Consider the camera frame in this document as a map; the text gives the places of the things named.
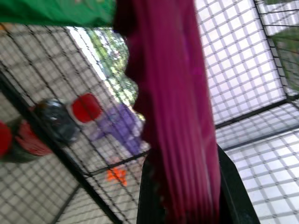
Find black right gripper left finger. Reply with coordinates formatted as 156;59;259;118
136;148;167;224

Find green and white patterned packet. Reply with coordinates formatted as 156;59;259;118
86;28;139;106

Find orange small packet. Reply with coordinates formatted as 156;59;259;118
106;168;128;187

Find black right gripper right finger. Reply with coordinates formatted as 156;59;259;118
217;144;261;224

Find green cloth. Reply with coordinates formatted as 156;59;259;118
0;0;117;28

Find red and white can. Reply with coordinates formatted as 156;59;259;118
69;92;104;126

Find black wire basket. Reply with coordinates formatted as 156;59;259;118
0;23;151;224
195;0;299;151
254;0;299;96

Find dark cola bottle red label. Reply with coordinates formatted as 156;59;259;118
0;98;80;164

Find magenta cloth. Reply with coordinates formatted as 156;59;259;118
113;0;221;224

